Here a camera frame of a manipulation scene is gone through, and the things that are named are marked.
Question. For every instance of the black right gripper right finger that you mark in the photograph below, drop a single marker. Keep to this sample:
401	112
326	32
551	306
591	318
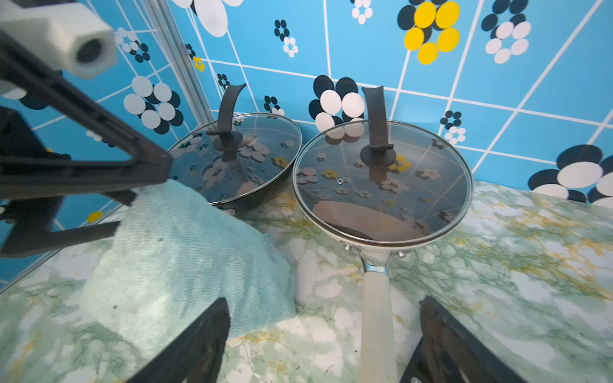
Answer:
448	352

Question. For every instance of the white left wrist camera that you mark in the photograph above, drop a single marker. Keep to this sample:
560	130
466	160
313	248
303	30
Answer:
66	35

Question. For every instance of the light green microfiber cloth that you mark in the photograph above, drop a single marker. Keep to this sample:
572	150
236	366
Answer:
172	256

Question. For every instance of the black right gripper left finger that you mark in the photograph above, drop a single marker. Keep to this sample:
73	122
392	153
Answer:
195	355

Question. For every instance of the black frying pan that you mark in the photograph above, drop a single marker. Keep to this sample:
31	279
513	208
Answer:
237	188

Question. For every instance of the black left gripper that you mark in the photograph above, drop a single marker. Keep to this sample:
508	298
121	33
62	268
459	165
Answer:
36	182

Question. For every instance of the glass pot lid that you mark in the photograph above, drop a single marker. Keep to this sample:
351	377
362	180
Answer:
382	183
252	138

